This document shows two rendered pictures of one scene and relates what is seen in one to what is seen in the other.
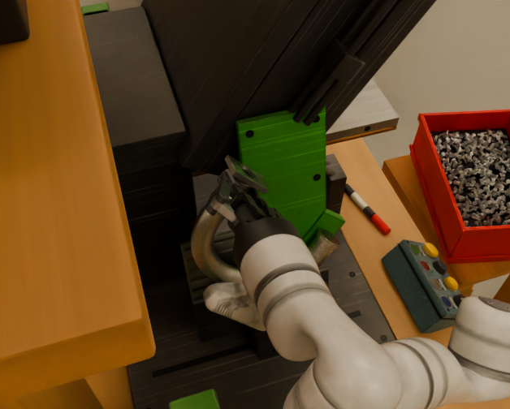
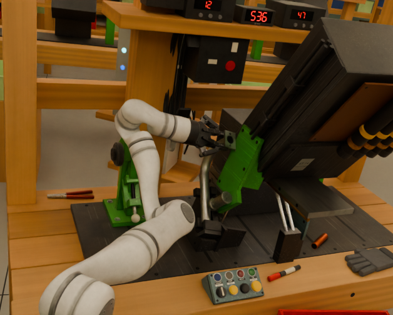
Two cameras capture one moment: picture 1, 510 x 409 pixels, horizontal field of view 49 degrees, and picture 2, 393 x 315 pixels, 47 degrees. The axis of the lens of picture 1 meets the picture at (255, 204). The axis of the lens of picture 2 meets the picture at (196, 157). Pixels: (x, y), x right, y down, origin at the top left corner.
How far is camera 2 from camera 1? 1.26 m
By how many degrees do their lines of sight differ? 66
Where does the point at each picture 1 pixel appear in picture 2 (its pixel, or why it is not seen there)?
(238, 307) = not seen: hidden behind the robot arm
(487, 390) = (146, 204)
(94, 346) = (118, 16)
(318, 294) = (163, 115)
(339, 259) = (244, 259)
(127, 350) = (119, 21)
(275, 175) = (238, 155)
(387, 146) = not seen: outside the picture
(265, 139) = (244, 136)
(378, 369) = (133, 102)
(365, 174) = (315, 279)
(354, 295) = (221, 262)
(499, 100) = not seen: outside the picture
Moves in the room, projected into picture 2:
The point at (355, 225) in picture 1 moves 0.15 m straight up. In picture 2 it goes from (271, 269) to (282, 227)
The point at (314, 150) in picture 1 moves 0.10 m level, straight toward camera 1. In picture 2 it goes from (250, 155) to (215, 150)
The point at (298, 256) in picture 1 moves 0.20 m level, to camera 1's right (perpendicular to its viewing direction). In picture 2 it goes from (180, 119) to (183, 147)
